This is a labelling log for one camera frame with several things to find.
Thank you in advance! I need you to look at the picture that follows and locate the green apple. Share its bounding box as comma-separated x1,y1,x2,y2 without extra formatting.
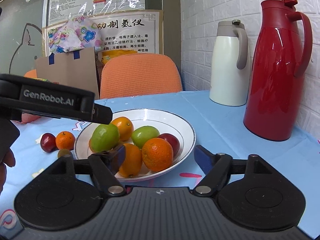
131,126,160,149
89,124,120,153

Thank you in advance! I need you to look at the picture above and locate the dark red plum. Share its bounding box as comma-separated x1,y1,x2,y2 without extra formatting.
40,133,57,153

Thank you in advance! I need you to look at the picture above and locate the tangerine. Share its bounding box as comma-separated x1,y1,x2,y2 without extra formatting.
142,138,174,172
55,131,75,151

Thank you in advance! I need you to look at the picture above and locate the person's left hand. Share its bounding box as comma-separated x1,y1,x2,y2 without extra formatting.
0,150,16,193

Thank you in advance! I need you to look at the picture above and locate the orange chair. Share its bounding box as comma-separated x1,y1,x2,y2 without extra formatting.
100,53,183,99
24,69,37,79

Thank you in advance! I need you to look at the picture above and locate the small orange behind finger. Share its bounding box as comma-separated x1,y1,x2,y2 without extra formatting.
119,143,143,178

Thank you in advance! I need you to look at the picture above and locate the large orange in plate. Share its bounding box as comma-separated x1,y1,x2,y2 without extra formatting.
111,116,134,141

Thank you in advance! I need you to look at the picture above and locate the red plum in plate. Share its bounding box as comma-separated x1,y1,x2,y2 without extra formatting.
158,133,180,156

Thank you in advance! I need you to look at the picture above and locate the tangerine on table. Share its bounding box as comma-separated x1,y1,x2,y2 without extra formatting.
55,131,75,151

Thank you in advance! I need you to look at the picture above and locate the brown cardboard box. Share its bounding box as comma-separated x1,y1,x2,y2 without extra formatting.
35,47,100,100

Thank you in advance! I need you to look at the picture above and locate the white porcelain plate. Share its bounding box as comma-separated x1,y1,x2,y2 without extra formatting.
74,108,197,183

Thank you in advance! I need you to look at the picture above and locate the red thermos jug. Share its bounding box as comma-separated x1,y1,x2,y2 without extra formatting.
244,0,313,141

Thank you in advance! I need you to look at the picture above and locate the white thermos jug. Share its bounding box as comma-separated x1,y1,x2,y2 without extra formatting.
209,19,251,107

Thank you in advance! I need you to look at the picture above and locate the floral cloth bundle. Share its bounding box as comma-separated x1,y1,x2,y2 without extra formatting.
48,15,103,54

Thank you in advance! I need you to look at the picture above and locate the yellow snack bag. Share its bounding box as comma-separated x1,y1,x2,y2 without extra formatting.
101,49,138,64

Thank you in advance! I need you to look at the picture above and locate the framed chinese text poster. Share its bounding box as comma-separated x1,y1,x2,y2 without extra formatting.
41,9,164,58

